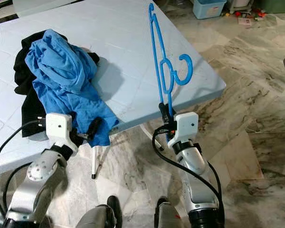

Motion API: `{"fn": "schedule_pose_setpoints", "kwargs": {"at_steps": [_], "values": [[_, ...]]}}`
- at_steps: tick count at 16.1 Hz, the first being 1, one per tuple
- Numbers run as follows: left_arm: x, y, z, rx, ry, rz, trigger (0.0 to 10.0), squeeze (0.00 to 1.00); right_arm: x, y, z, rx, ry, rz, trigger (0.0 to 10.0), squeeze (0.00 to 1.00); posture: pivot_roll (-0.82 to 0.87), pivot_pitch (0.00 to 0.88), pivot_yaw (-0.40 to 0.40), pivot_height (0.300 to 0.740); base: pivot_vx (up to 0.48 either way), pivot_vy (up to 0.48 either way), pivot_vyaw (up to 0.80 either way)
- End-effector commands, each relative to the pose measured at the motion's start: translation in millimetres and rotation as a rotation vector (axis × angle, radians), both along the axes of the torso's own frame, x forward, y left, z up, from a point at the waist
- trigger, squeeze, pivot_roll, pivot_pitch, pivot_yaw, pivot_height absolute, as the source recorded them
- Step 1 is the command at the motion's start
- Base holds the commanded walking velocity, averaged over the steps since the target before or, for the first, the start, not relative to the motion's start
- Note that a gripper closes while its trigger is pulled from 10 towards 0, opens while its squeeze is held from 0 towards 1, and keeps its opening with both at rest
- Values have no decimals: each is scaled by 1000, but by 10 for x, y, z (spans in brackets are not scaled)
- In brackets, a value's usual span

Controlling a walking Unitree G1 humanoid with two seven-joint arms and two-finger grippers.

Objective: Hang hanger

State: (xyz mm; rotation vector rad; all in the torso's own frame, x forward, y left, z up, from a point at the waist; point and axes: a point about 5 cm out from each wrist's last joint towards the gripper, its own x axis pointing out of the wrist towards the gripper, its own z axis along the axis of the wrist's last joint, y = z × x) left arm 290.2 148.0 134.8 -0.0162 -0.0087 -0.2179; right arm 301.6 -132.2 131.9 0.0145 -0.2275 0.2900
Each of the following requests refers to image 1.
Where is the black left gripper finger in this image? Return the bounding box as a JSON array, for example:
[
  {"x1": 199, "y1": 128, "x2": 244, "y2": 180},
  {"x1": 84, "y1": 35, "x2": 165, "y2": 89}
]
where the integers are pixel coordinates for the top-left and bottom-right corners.
[{"x1": 87, "y1": 117, "x2": 103, "y2": 139}]

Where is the blue plastic clothes hanger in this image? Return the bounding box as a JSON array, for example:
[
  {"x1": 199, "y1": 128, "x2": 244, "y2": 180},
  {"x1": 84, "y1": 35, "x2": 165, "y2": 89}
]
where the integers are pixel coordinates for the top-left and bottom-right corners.
[{"x1": 148, "y1": 2, "x2": 194, "y2": 143}]

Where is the blue shirt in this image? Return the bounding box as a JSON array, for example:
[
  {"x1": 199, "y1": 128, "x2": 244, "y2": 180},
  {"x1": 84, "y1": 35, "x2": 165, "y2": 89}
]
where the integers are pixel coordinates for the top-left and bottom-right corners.
[{"x1": 25, "y1": 28, "x2": 119, "y2": 147}]

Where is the black garment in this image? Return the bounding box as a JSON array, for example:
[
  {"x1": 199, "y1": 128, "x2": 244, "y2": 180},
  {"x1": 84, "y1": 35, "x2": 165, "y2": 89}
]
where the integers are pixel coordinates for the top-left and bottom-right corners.
[{"x1": 13, "y1": 29, "x2": 100, "y2": 138}]

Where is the light blue plastic table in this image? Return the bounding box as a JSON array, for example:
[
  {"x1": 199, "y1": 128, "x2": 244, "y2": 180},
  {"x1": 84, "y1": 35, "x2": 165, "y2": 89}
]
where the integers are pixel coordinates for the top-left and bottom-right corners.
[{"x1": 0, "y1": 0, "x2": 226, "y2": 180}]

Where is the silver left robot leg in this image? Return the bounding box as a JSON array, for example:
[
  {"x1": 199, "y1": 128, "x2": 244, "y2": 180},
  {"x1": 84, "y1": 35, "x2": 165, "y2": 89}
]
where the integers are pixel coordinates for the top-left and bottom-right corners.
[{"x1": 76, "y1": 195, "x2": 122, "y2": 228}]

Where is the silver robot leg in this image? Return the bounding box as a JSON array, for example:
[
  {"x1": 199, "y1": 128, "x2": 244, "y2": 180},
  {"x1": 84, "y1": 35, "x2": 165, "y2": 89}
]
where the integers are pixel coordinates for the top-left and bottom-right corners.
[
  {"x1": 76, "y1": 195, "x2": 122, "y2": 228},
  {"x1": 154, "y1": 196, "x2": 186, "y2": 228}
]

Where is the silver right robot leg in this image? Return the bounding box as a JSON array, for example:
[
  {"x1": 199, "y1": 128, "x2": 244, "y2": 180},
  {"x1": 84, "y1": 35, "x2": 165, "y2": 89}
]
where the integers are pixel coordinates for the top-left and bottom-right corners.
[{"x1": 154, "y1": 196, "x2": 186, "y2": 228}]

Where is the light blue storage bin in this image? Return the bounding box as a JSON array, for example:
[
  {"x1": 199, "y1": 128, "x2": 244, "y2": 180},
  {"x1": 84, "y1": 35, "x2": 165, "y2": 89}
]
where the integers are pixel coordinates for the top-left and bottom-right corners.
[{"x1": 191, "y1": 0, "x2": 227, "y2": 19}]

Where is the white drawer shelf rack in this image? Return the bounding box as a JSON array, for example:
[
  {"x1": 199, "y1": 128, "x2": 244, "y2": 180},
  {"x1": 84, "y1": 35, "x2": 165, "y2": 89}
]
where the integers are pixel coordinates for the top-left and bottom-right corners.
[{"x1": 228, "y1": 0, "x2": 257, "y2": 12}]

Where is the pale blue plastic panel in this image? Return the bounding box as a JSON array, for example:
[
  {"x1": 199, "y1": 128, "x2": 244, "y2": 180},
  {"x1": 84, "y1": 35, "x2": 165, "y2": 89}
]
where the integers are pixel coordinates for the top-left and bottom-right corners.
[{"x1": 13, "y1": 0, "x2": 67, "y2": 17}]

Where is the small red toy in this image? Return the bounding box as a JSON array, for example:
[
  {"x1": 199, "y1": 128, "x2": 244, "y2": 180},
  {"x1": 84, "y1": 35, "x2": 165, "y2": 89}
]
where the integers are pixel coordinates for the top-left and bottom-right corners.
[{"x1": 252, "y1": 7, "x2": 266, "y2": 19}]

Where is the green laundry basket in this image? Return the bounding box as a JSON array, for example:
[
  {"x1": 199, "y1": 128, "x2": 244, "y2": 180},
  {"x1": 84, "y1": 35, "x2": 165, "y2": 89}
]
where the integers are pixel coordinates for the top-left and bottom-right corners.
[{"x1": 254, "y1": 0, "x2": 285, "y2": 14}]

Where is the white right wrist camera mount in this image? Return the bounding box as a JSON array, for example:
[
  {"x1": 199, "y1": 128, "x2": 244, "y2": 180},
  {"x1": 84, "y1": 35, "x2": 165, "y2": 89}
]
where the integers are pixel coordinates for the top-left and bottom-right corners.
[{"x1": 172, "y1": 112, "x2": 199, "y2": 145}]

